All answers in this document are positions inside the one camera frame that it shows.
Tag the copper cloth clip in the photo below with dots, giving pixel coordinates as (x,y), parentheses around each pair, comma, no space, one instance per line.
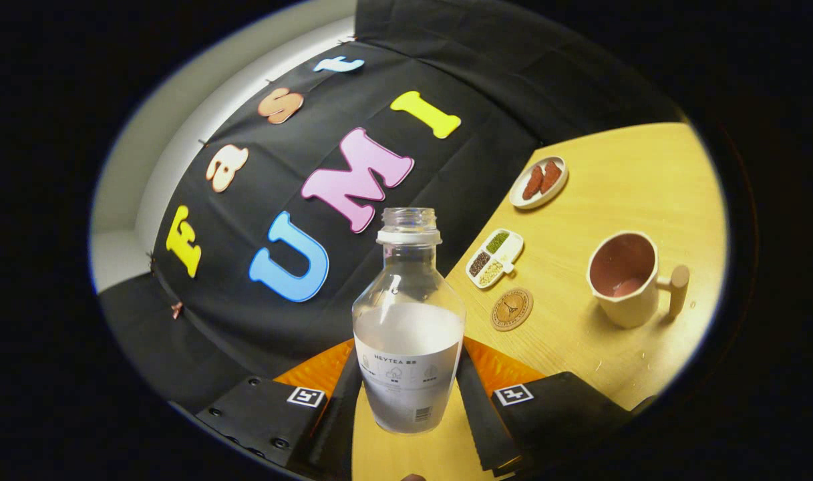
(177,310)

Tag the white divided grain dish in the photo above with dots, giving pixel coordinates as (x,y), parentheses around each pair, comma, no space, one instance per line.
(494,258)

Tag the wooden table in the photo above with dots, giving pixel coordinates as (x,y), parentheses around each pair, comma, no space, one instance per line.
(613,174)

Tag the round brown coaster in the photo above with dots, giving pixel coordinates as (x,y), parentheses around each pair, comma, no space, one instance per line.
(512,309)

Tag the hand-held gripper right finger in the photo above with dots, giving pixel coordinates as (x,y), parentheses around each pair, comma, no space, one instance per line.
(479,421)

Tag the round white plate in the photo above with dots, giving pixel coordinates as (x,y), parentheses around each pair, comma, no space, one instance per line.
(523,204)

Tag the clear plastic juice bottle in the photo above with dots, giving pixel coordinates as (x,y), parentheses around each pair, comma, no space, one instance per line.
(406,334)

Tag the reddish brown meat slice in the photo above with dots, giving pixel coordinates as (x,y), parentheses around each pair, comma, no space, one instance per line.
(552,176)
(532,183)

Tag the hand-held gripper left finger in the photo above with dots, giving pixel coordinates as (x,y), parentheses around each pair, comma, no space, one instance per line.
(336,427)

